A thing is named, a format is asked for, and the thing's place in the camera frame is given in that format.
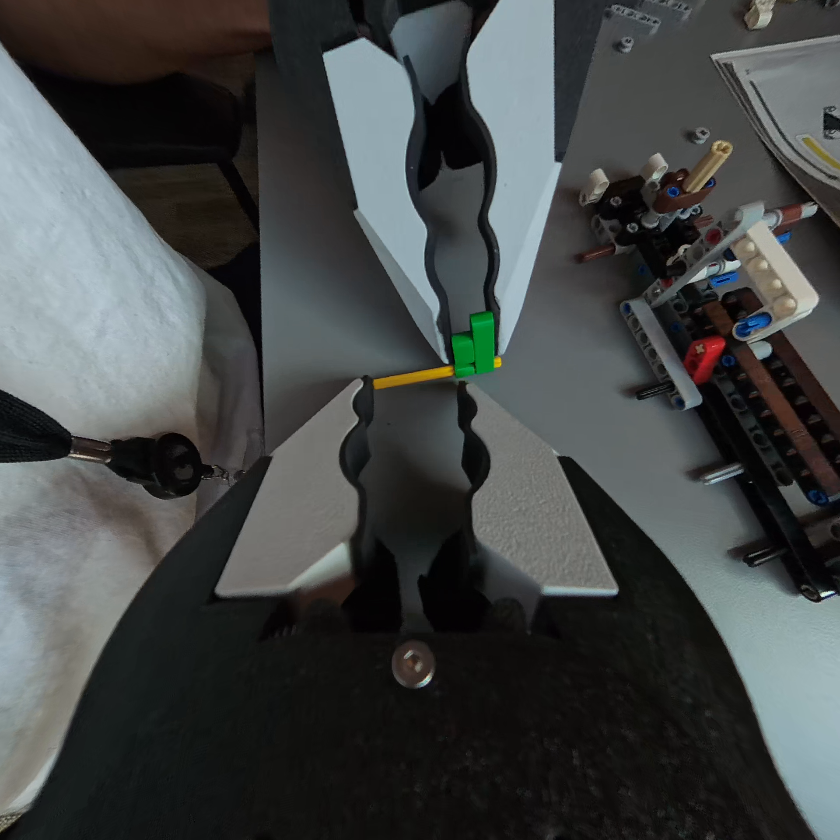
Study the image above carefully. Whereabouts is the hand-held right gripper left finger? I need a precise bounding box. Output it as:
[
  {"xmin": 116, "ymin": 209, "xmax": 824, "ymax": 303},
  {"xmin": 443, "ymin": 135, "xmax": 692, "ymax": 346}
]
[{"xmin": 214, "ymin": 375, "xmax": 376, "ymax": 599}]

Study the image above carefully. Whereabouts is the person in white shirt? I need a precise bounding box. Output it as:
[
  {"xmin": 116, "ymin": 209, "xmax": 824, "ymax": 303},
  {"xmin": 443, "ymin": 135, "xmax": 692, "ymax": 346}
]
[{"xmin": 0, "ymin": 42, "xmax": 266, "ymax": 821}]

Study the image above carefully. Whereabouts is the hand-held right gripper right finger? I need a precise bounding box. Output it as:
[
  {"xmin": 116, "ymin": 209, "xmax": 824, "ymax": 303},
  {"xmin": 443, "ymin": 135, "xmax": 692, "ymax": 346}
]
[{"xmin": 457, "ymin": 382, "xmax": 621, "ymax": 614}]

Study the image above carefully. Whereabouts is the black lanyard strap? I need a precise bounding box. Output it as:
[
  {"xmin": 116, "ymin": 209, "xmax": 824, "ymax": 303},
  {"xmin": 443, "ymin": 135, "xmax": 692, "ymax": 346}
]
[{"xmin": 0, "ymin": 388, "xmax": 114, "ymax": 467}]

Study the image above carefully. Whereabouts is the green lego piece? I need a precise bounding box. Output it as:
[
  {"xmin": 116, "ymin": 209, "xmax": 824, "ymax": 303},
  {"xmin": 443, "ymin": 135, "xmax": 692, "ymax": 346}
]
[{"xmin": 451, "ymin": 311, "xmax": 495, "ymax": 379}]

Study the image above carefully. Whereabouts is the lego instruction booklet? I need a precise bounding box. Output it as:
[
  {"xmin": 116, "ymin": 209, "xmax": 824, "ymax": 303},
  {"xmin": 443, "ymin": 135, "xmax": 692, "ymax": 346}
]
[{"xmin": 710, "ymin": 36, "xmax": 840, "ymax": 227}]

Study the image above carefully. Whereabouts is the black badge reel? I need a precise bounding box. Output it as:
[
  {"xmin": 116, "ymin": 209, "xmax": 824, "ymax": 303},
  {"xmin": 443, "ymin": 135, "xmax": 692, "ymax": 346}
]
[{"xmin": 106, "ymin": 432, "xmax": 247, "ymax": 501}]

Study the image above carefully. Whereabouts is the black chair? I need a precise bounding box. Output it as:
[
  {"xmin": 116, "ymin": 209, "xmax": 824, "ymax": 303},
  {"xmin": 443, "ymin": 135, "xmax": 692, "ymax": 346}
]
[{"xmin": 26, "ymin": 69, "xmax": 261, "ymax": 232}]

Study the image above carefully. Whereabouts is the person's left forearm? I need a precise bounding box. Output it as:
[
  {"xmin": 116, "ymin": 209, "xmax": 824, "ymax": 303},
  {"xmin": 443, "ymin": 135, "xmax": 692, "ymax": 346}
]
[{"xmin": 0, "ymin": 0, "xmax": 273, "ymax": 83}]

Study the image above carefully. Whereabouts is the partly built lego model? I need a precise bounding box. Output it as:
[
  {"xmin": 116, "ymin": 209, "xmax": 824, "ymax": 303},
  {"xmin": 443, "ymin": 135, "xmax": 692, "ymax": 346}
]
[{"xmin": 576, "ymin": 140, "xmax": 840, "ymax": 602}]

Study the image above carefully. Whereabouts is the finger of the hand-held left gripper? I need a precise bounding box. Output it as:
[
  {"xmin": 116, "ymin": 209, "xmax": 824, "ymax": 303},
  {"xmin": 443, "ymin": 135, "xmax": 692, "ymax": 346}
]
[
  {"xmin": 467, "ymin": 0, "xmax": 564, "ymax": 352},
  {"xmin": 322, "ymin": 36, "xmax": 457, "ymax": 363}
]

